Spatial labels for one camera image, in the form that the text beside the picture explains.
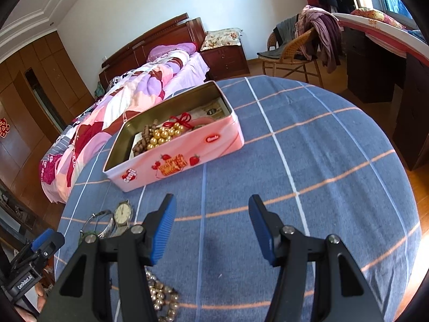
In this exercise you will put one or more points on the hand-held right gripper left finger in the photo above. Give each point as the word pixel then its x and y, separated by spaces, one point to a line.
pixel 164 231

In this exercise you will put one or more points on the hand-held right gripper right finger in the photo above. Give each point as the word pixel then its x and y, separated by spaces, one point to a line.
pixel 263 231

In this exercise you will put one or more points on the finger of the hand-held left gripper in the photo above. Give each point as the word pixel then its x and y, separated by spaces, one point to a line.
pixel 43 238

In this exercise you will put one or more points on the silver wrist watch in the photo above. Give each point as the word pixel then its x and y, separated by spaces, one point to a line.
pixel 122 213

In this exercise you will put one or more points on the silver bangle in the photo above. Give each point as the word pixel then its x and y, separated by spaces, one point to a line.
pixel 110 225

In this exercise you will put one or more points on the pink tin box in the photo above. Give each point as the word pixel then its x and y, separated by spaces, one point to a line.
pixel 174 154

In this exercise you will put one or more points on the person's left hand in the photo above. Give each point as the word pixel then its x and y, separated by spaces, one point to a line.
pixel 41 300

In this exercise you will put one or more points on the cluttered low cabinet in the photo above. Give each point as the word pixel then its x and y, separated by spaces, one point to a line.
pixel 15 211

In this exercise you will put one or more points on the blue plaid tablecloth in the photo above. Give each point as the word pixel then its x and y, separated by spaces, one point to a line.
pixel 301 161

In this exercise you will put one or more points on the pink patchwork quilt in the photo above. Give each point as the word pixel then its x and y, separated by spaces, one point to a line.
pixel 100 134

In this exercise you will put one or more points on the red paper decoration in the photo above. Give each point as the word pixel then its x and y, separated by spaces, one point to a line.
pixel 3 128

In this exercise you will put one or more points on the green bag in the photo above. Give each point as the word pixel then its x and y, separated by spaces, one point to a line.
pixel 99 90

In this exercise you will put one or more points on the brown wooden wardrobe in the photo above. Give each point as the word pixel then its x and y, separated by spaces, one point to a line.
pixel 20 84

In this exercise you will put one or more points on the black white patterned pillow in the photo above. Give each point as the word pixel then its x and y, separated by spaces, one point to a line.
pixel 115 81

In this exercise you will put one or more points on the dark wooden nightstand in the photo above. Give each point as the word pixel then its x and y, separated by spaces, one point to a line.
pixel 228 62

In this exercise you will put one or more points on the purple pillow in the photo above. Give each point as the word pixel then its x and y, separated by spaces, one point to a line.
pixel 171 49

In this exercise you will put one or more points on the dark wooden desk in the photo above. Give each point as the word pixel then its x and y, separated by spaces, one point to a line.
pixel 368 73

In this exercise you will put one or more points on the rattan chair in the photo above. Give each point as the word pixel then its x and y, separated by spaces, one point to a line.
pixel 301 45

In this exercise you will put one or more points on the dark wooden bed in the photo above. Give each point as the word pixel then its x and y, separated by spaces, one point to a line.
pixel 150 37

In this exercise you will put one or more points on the floral cushion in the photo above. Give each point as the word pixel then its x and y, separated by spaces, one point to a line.
pixel 221 38

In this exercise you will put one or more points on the grey clothes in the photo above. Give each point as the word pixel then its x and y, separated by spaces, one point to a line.
pixel 283 32

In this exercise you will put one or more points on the purple pink clothes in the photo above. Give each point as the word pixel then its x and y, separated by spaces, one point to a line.
pixel 325 30

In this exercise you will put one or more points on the pink floral pillow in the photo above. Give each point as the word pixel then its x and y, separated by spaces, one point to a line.
pixel 375 16

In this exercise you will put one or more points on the folded blue cloth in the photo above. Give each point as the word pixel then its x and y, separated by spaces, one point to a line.
pixel 419 36

